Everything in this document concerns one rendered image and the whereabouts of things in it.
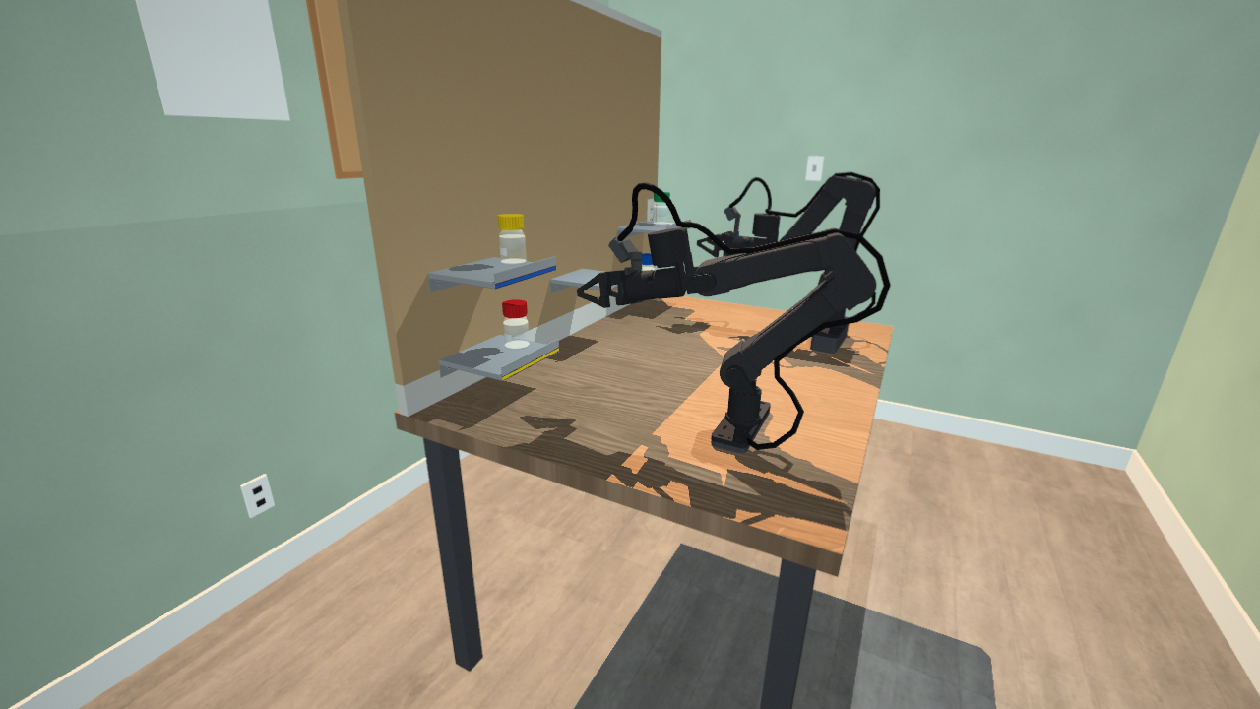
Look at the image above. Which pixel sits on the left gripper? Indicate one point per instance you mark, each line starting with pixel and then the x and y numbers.
pixel 633 284

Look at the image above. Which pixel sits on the clear bottle with yellow cap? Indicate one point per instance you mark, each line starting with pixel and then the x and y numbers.
pixel 512 240

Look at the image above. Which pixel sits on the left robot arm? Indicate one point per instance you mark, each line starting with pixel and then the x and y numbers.
pixel 852 285

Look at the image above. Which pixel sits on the clear glass bottle with red cap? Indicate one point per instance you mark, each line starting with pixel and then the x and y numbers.
pixel 516 325

